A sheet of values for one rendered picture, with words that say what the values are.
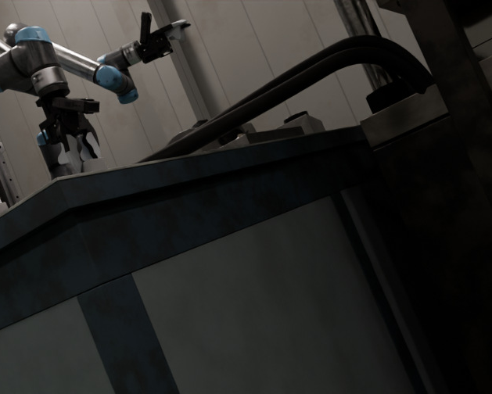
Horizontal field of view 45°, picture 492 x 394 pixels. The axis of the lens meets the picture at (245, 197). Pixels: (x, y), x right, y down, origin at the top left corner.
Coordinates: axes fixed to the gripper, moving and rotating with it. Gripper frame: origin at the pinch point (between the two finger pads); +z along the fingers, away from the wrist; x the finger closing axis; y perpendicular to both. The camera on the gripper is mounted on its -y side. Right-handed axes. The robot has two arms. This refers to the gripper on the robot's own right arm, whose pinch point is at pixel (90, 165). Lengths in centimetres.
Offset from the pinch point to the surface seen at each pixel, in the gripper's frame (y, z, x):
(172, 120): 156, -68, -241
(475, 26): -77, 3, -64
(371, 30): -65, 0, -22
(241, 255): -47, 31, 23
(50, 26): 248, -196, -257
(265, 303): -47, 40, 22
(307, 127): -29, 7, -53
